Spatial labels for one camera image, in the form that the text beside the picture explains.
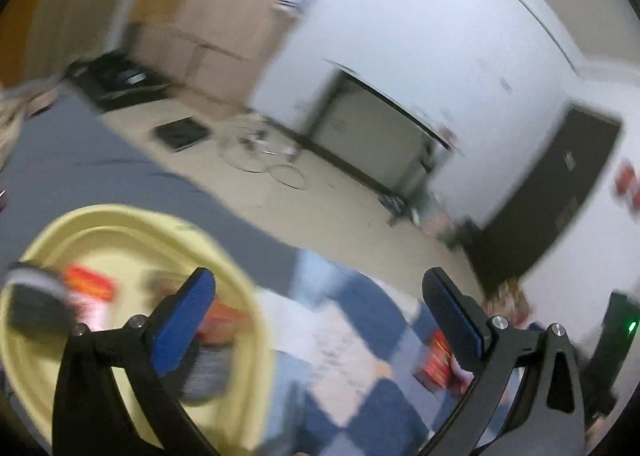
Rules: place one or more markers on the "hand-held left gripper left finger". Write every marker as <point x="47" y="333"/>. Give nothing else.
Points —
<point x="182" y="331"/>

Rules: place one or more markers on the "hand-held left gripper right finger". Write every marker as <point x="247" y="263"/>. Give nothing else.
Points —
<point x="452" y="326"/>

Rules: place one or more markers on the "red cigarette box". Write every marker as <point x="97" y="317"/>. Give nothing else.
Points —
<point x="227" y="321"/>

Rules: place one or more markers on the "yellow plastic basin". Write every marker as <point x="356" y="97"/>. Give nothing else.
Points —
<point x="150" y="236"/>

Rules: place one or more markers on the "red white cigarette packet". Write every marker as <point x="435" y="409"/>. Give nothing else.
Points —
<point x="90" y="283"/>

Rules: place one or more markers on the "blue checked blanket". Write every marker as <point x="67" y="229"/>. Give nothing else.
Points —
<point x="360" y="386"/>

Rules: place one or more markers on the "dark door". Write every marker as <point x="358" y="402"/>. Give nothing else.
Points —
<point x="540" y="196"/>

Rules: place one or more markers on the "black flat square pad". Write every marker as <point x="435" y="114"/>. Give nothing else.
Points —
<point x="180" y="134"/>

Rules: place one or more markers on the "black-framed folding table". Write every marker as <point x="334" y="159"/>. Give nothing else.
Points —
<point x="370" y="130"/>

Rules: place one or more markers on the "black bag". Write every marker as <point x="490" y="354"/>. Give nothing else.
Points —
<point x="117" y="78"/>

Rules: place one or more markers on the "beige clothing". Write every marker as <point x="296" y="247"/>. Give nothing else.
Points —
<point x="22" y="108"/>

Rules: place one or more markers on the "wooden wardrobe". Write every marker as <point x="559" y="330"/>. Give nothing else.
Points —
<point x="225" y="10"/>

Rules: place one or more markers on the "wooden door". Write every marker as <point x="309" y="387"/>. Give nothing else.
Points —
<point x="25" y="25"/>

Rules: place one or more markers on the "red wall sign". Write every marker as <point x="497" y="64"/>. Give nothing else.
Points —
<point x="627" y="183"/>

